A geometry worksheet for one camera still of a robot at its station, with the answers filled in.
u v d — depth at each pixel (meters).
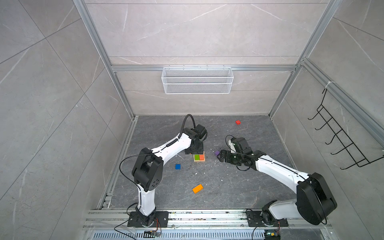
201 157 0.95
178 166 0.93
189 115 0.76
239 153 0.67
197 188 0.82
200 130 0.71
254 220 0.73
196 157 0.95
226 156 0.76
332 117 0.71
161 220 0.73
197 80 1.01
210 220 0.75
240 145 0.67
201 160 0.93
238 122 1.15
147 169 0.49
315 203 0.41
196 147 0.75
